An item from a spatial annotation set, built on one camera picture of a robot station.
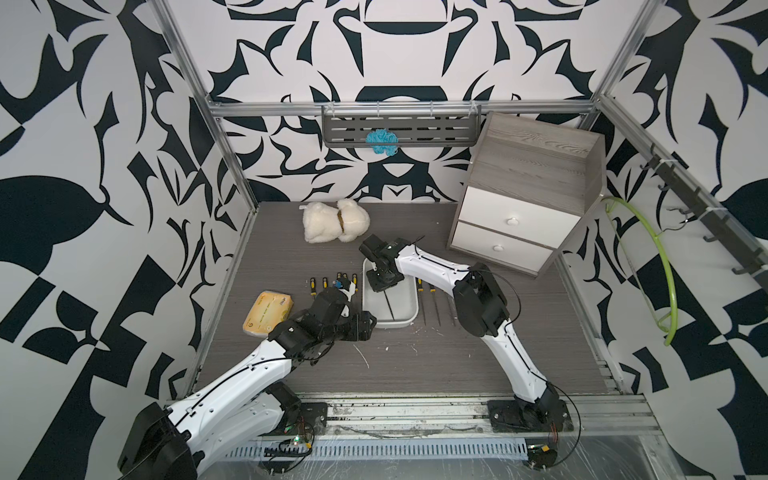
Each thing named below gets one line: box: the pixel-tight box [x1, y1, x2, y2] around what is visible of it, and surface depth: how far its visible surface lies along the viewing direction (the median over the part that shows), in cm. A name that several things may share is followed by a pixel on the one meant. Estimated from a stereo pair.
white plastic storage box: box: [362, 258, 419, 329], surface depth 93 cm
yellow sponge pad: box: [242, 291, 294, 337], surface depth 91 cm
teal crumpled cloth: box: [366, 128, 399, 156], surface depth 93 cm
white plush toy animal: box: [299, 199, 371, 244], surface depth 106 cm
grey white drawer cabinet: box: [448, 112, 606, 277], surface depth 89 cm
